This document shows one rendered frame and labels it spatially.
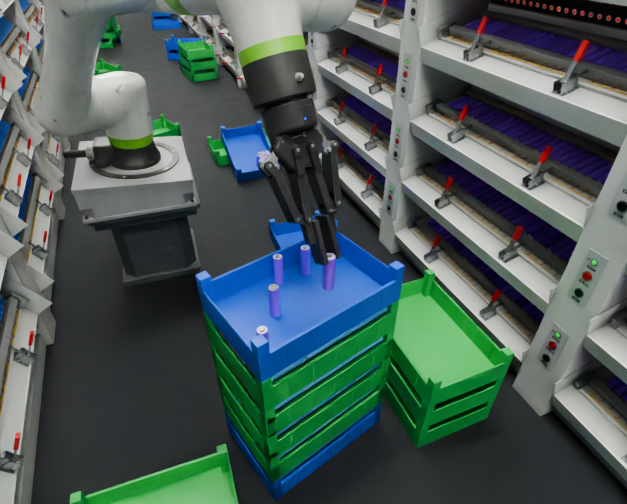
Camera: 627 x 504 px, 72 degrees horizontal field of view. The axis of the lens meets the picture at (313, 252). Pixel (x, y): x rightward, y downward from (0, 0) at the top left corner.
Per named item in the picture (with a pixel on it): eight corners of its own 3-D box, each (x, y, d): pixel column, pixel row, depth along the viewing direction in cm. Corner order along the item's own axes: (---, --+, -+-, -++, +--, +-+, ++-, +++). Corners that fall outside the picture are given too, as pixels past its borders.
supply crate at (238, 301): (261, 383, 65) (257, 348, 61) (201, 308, 78) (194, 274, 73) (400, 299, 80) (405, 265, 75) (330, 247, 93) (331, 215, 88)
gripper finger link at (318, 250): (318, 219, 64) (314, 221, 63) (329, 263, 66) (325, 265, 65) (307, 219, 66) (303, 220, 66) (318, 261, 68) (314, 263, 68)
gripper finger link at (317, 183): (292, 146, 64) (299, 142, 65) (317, 215, 68) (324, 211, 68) (306, 143, 61) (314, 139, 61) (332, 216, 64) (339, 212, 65)
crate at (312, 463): (275, 502, 90) (273, 483, 85) (228, 429, 102) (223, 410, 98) (379, 421, 104) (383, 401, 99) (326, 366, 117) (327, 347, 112)
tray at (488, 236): (547, 316, 97) (553, 276, 88) (403, 192, 142) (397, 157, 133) (620, 274, 100) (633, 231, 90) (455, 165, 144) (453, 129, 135)
